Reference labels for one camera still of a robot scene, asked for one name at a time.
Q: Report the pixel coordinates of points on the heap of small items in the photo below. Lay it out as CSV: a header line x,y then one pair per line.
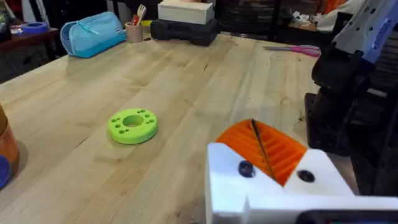
x,y
303,20

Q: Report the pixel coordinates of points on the blue round object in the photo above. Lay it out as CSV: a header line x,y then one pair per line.
x,y
3,171

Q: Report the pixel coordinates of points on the wooden fork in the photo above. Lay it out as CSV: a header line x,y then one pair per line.
x,y
141,11

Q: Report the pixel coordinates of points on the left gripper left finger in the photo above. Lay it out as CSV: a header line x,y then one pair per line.
x,y
227,180

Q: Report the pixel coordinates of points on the green disc with holes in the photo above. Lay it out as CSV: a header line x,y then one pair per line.
x,y
136,132

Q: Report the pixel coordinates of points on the light blue zip bag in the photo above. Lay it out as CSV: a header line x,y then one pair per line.
x,y
93,34

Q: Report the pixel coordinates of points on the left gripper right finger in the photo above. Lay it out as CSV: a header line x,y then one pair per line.
x,y
317,174

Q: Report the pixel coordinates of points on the black tool case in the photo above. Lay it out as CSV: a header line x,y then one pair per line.
x,y
183,32

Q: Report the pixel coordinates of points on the white box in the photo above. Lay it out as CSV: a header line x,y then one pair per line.
x,y
186,12

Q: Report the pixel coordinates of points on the black shelf unit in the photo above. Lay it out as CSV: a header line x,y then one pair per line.
x,y
248,18

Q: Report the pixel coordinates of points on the blue tape roll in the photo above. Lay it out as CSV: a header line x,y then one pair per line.
x,y
35,27

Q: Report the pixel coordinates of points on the orange tub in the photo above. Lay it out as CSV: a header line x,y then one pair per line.
x,y
7,140

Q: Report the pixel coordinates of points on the beige cup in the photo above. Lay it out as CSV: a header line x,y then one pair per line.
x,y
134,33

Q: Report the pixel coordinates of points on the dark wooden side table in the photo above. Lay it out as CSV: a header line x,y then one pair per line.
x,y
25,53

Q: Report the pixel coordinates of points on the pink scissors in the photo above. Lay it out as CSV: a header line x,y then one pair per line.
x,y
298,49

